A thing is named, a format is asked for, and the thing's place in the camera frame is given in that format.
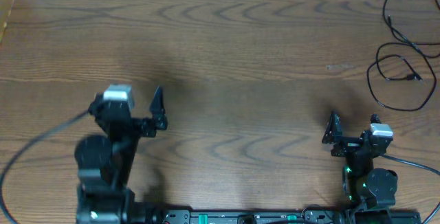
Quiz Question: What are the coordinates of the black cable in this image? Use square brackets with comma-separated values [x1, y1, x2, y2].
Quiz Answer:
[382, 0, 440, 60]
[366, 41, 438, 113]

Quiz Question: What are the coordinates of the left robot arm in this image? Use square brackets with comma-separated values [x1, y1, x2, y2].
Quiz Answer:
[74, 85, 168, 224]

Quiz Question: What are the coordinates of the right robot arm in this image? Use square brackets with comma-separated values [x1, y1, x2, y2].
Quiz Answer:
[322, 111, 398, 224]

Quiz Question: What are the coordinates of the right camera cable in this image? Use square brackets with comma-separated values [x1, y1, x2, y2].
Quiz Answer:
[379, 153, 440, 224]

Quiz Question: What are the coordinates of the camera cable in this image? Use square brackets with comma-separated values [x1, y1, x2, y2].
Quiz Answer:
[379, 153, 440, 224]
[0, 109, 91, 224]

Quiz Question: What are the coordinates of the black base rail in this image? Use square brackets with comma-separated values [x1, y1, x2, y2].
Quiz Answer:
[151, 210, 422, 224]

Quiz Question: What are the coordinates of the left camera cable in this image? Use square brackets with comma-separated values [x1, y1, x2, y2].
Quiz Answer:
[0, 109, 91, 224]

